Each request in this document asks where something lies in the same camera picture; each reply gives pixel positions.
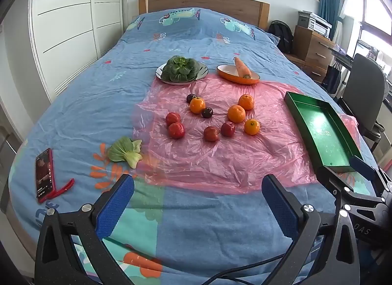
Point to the wooden drawer cabinet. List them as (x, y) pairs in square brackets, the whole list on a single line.
[(312, 49)]

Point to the green metal tray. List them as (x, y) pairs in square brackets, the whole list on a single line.
[(321, 125)]

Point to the white wardrobe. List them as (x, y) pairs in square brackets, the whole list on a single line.
[(67, 27)]

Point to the pink plastic sheet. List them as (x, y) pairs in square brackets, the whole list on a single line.
[(214, 165)]

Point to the wooden bed headboard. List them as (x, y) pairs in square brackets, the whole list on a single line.
[(214, 1)]

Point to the red smartphone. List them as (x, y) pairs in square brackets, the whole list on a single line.
[(45, 174)]

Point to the red apple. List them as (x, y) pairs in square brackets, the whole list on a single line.
[(211, 134), (227, 129), (176, 130)]

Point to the dark bag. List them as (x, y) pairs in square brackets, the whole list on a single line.
[(332, 78)]

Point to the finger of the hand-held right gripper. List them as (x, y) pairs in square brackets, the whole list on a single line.
[(363, 168), (330, 180)]

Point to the carrot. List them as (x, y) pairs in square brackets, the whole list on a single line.
[(242, 67)]

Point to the window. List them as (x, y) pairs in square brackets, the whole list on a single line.
[(375, 18)]

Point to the red tomato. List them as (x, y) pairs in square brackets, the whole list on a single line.
[(173, 118)]

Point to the white patterned plate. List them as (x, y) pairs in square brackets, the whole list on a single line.
[(202, 72)]

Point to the grey office chair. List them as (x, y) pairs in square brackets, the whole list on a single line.
[(364, 88)]

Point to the orange oval dish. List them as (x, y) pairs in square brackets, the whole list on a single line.
[(232, 76)]

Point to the grey printer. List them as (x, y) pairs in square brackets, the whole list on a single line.
[(315, 23)]

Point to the large green bok choy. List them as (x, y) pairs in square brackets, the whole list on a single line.
[(179, 69)]

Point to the dark purple plum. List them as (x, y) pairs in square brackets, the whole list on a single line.
[(207, 112), (190, 98)]

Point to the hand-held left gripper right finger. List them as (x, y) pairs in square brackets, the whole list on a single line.
[(280, 205)]

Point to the small bok choy piece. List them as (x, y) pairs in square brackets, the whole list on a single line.
[(121, 151)]

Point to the orange mandarin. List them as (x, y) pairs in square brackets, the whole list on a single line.
[(236, 113), (246, 102), (197, 105), (251, 127)]

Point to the black backpack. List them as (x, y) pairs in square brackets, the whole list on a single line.
[(281, 36)]

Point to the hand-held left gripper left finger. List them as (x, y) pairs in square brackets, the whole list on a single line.
[(115, 205)]

